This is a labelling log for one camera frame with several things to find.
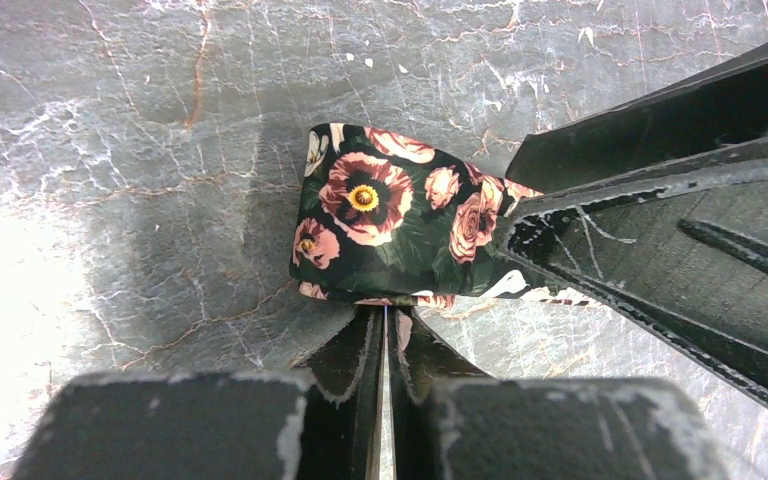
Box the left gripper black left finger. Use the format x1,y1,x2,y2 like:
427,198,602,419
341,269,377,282
14,306,384,479

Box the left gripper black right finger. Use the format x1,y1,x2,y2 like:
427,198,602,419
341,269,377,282
387,307,727,479

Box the black pink floral tie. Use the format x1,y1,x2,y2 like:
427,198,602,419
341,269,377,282
289,123,590,308

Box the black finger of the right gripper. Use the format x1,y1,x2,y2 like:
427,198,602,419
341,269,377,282
496,137,768,407
505,42,768,193

